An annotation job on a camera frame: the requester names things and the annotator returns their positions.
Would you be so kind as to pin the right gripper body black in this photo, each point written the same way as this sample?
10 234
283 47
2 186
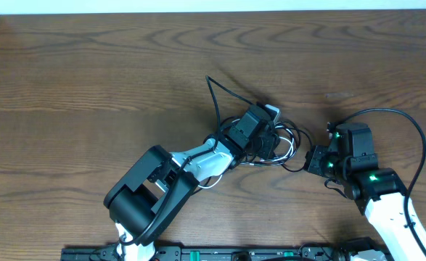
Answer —
322 162

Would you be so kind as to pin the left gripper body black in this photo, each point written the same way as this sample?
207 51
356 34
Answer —
267 146

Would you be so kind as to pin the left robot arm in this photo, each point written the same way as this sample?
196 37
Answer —
144 202

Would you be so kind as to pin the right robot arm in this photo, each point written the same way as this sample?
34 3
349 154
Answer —
380 195

